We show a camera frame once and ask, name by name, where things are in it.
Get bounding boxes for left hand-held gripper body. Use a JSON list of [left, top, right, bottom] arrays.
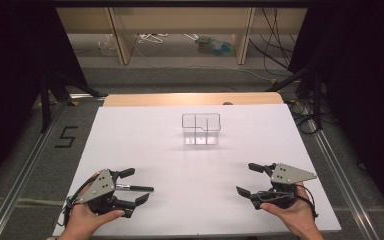
[[75, 168, 138, 219]]

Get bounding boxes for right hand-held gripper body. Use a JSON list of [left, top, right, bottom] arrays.
[[249, 162, 318, 211]]

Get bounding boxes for black makeup brush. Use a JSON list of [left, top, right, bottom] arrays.
[[115, 183, 155, 193]]

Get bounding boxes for clear acrylic organizer box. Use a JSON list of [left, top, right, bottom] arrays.
[[181, 112, 222, 147]]

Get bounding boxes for person's left hand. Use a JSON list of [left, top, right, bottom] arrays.
[[59, 171, 127, 236]]

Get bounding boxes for person's right hand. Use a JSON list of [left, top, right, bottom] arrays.
[[259, 182, 322, 235]]

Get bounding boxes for white board sheet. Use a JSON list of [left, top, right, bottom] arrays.
[[52, 103, 343, 238]]

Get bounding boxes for black metal stand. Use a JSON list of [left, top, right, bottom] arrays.
[[264, 63, 325, 132], [38, 69, 110, 134]]

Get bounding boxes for light wooden table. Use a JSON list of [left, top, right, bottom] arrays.
[[102, 92, 285, 108]]

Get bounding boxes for black curtain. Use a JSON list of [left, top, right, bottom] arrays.
[[0, 0, 88, 198], [288, 0, 384, 232]]

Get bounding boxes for bag of colourful toys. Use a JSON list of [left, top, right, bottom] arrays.
[[194, 34, 236, 57]]

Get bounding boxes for clear plastic bag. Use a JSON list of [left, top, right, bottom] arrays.
[[97, 33, 119, 57]]

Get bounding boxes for beige wooden shelf unit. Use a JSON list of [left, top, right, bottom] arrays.
[[55, 6, 309, 66]]

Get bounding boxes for white clothes hangers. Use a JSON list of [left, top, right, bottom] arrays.
[[137, 32, 170, 45]]

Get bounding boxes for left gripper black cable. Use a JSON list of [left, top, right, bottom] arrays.
[[57, 174, 101, 230]]

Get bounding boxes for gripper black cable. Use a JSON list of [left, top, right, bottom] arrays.
[[294, 183, 319, 220], [57, 174, 101, 230]]

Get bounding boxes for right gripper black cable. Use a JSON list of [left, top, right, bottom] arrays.
[[294, 183, 319, 220]]

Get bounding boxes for aluminium floor rail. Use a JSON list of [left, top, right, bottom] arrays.
[[0, 99, 68, 240], [308, 118, 382, 240]]

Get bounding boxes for coiled black floor cables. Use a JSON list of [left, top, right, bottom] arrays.
[[288, 98, 320, 136]]

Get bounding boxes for hanging black cables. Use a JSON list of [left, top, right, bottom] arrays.
[[248, 7, 298, 78]]

